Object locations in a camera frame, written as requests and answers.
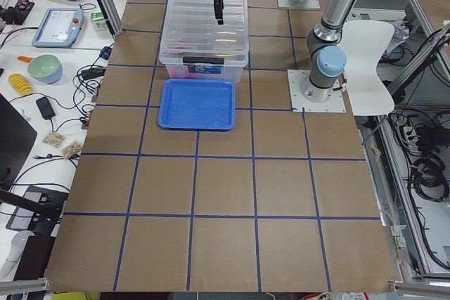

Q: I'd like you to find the black power adapter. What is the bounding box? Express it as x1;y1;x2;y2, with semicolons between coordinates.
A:
36;97;56;120

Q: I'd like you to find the orange toy carrot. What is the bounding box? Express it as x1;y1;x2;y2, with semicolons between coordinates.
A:
17;56;34;63

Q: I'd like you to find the white chair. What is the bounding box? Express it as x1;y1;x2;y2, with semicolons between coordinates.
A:
338;20;394;116

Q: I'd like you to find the green bowl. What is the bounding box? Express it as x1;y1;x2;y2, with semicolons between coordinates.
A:
27;54;63;84

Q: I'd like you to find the clear plastic storage box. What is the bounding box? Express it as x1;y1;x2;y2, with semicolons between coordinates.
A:
159;0;249;83

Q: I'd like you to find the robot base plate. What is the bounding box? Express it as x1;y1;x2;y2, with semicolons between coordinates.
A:
288;70;346;113

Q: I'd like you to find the blue plastic tray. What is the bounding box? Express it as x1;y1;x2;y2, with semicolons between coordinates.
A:
158;79;236;131

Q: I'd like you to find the green white carton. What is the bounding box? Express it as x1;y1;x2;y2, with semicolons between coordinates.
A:
89;12;108;32

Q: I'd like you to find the snack bag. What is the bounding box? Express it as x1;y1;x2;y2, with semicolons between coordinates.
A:
42;132;65;148
61;141;82;159

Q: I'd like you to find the black box latch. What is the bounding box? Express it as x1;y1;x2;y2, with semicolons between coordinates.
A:
182;56;225;65

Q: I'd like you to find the near teach pendant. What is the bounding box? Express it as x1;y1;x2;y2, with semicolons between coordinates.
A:
32;8;84;48

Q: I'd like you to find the yellow toy corn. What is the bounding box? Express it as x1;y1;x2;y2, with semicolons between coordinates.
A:
8;73;33;96

